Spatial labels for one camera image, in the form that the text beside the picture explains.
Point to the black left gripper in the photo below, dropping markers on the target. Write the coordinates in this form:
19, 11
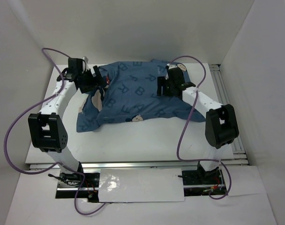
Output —
95, 81

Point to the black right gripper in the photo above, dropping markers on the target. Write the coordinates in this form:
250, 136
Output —
162, 81

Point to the blue printed pillowcase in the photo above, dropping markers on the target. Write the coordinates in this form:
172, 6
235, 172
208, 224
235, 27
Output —
130, 96

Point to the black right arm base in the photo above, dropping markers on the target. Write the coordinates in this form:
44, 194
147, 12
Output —
196, 185

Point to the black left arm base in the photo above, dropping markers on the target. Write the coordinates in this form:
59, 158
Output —
67, 186

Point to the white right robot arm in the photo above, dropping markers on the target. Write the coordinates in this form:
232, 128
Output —
220, 120

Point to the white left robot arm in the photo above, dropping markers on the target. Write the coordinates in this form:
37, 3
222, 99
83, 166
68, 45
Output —
47, 130

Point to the white glossy cover sheet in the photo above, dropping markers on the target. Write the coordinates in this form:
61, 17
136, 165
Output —
140, 185

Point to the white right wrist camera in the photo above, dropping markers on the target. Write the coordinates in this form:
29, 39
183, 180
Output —
170, 66

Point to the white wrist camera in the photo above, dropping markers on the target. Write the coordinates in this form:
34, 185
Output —
170, 66
85, 59

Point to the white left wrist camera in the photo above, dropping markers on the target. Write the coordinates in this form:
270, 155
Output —
85, 59

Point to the aluminium front rail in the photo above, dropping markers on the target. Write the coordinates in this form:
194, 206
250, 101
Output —
131, 164

